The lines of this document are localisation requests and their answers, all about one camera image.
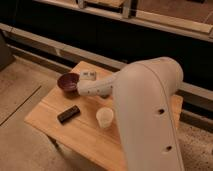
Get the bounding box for wooden table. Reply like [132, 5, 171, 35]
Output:
[25, 61, 128, 171]

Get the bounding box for white plastic cup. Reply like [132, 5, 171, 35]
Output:
[96, 107, 114, 129]

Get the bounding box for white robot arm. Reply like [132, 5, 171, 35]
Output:
[77, 57, 185, 171]

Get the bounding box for black rectangular remote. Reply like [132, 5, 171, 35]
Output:
[57, 106, 80, 123]

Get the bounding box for dark red ceramic bowl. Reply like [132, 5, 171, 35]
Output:
[57, 73, 79, 92]

